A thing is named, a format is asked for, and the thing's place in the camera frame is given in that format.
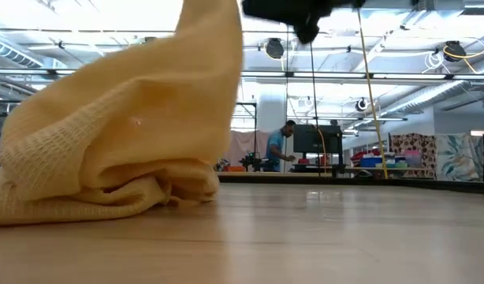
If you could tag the leaf print cloth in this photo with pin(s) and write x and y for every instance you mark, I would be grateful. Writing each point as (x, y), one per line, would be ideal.
(459, 158)

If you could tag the pink cloth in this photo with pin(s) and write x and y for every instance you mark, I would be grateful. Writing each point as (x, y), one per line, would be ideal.
(246, 146)

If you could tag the black aluminium table frame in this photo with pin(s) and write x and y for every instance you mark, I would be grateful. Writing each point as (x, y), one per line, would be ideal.
(384, 182)

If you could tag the yellow waffle-weave towel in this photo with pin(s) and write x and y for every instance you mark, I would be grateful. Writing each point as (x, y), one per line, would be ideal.
(108, 138)

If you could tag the person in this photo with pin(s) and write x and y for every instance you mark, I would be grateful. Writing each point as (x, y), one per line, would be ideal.
(275, 146)

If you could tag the blue bin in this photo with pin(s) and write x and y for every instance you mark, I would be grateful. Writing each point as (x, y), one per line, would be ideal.
(370, 162)

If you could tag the black monitor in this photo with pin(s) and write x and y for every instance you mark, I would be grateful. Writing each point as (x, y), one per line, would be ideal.
(313, 138)

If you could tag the brown floral cloth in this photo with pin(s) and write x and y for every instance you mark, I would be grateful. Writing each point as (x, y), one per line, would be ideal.
(417, 146)

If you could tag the red container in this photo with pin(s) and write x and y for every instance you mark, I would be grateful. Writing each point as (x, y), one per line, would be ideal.
(304, 161)

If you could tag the orange bin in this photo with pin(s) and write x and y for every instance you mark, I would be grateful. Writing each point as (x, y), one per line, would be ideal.
(235, 169)

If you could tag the small black robot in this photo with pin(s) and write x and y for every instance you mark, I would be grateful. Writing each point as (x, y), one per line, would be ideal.
(252, 161)

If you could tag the black stand frame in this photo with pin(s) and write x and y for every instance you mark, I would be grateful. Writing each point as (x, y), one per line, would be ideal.
(255, 118)

